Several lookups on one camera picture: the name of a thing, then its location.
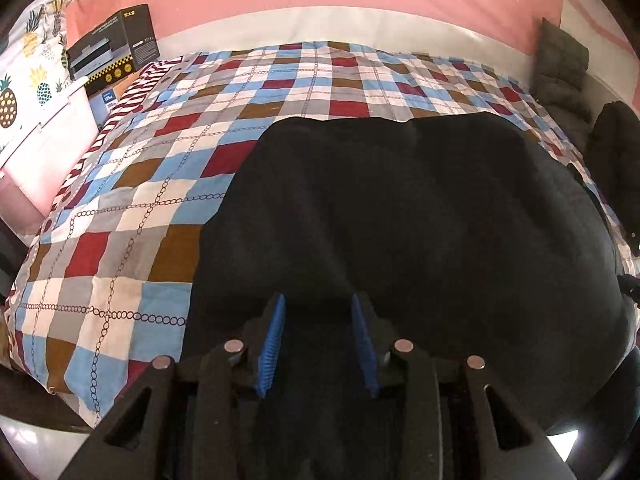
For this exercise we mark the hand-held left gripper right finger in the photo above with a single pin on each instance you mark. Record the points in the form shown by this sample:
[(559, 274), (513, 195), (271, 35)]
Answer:
[(365, 345)]

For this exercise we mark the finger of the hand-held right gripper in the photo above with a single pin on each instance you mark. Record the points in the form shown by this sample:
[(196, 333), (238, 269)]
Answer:
[(631, 287)]

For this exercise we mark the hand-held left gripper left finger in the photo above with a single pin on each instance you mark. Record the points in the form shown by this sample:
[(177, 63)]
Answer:
[(270, 345)]

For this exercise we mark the black jacket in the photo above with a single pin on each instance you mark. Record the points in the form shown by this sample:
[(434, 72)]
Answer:
[(400, 210)]

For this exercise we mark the black puffer coat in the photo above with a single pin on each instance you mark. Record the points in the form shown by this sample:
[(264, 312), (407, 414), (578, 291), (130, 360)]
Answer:
[(617, 150)]

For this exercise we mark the checkered bed sheet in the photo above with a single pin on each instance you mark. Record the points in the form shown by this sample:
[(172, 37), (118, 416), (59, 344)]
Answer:
[(125, 210)]

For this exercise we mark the grey quilted cushion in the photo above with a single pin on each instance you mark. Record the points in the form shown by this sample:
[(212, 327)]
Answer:
[(560, 65)]

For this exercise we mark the red white striped pillow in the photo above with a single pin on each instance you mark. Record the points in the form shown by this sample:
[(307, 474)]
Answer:
[(130, 105)]

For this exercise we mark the blue box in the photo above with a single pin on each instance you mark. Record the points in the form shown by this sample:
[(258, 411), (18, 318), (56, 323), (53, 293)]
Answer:
[(102, 102)]

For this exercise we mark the white plastic storage box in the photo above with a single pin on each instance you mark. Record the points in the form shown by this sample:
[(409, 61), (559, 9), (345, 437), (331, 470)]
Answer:
[(55, 140)]

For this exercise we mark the black appliance box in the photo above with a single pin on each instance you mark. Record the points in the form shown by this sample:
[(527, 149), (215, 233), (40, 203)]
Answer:
[(115, 45)]

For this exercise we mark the pineapple print cloth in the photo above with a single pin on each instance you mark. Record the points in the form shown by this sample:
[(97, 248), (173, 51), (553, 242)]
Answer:
[(30, 75)]

